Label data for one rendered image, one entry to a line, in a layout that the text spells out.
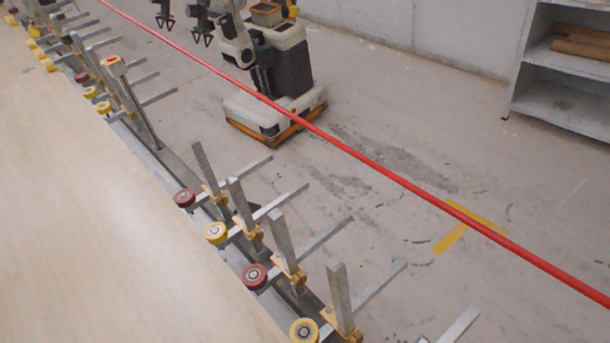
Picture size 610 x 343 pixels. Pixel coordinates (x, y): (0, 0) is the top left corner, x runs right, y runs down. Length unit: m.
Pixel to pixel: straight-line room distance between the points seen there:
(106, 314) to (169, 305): 0.19
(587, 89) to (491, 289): 1.77
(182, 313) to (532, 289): 1.71
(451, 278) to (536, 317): 0.39
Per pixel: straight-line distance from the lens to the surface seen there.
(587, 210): 2.80
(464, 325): 1.25
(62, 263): 1.65
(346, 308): 1.10
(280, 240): 1.16
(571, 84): 3.54
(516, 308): 2.29
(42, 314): 1.55
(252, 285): 1.26
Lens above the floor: 1.94
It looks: 42 degrees down
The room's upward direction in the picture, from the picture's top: 12 degrees counter-clockwise
